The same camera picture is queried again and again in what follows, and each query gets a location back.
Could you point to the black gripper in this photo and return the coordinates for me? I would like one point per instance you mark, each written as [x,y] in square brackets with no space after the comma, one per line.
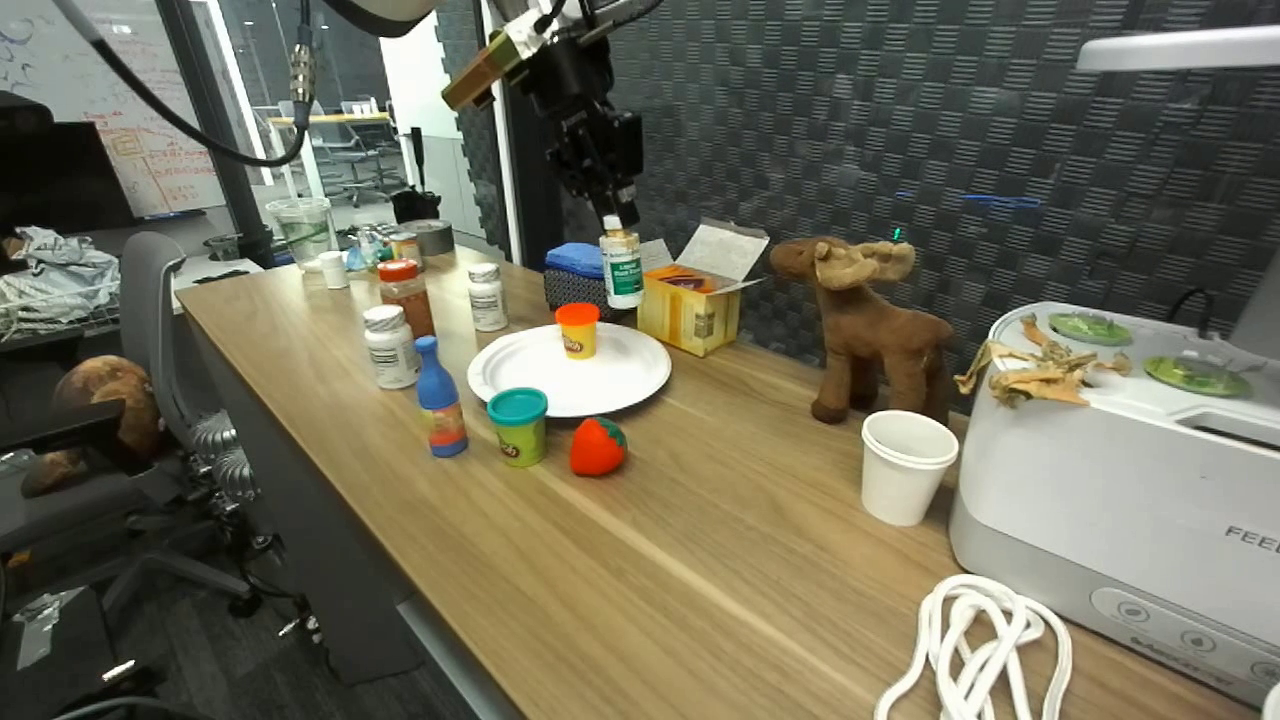
[595,144]

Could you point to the small white green-label bottle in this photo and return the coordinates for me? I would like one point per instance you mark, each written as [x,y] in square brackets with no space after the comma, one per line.
[621,266]

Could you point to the orange lid play-doh can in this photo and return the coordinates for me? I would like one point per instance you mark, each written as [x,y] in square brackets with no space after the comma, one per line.
[576,331]

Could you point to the teal lid play-doh can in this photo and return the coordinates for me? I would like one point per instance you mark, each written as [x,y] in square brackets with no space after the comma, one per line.
[518,419]

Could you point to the white pill bottle blue label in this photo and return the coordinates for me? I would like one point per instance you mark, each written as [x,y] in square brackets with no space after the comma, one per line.
[389,346]

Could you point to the white round plate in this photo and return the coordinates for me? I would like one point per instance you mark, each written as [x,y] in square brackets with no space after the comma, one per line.
[621,372]

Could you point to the red strawberry plush toy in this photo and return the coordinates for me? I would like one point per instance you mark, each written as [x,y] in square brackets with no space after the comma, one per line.
[598,450]

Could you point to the blue toy bottle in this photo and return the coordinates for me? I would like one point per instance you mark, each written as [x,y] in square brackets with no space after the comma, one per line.
[439,401]

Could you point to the brown moose plush toy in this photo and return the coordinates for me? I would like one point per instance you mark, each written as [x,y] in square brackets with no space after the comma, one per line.
[869,343]

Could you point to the blue folded cloth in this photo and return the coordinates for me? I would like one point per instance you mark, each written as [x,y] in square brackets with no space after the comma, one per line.
[576,257]

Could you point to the grey basket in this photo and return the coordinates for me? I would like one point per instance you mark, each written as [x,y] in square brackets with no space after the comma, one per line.
[575,288]

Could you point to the yellow open cardboard box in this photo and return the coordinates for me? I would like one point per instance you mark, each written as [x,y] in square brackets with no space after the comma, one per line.
[693,295]

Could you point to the orange lid spice jar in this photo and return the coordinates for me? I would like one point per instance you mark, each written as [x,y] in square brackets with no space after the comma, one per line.
[400,285]

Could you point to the small white cup far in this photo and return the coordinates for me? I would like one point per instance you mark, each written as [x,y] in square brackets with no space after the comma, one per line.
[333,270]

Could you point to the white paper cup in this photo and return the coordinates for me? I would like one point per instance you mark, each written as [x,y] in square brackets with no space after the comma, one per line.
[907,460]

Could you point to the dried brown leaves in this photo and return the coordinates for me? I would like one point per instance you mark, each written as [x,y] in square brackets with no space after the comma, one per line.
[1043,370]

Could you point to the black office chair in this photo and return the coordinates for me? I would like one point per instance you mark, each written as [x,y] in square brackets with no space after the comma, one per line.
[106,439]

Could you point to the white appliance machine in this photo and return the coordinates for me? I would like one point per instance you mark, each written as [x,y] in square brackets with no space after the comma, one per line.
[1154,509]

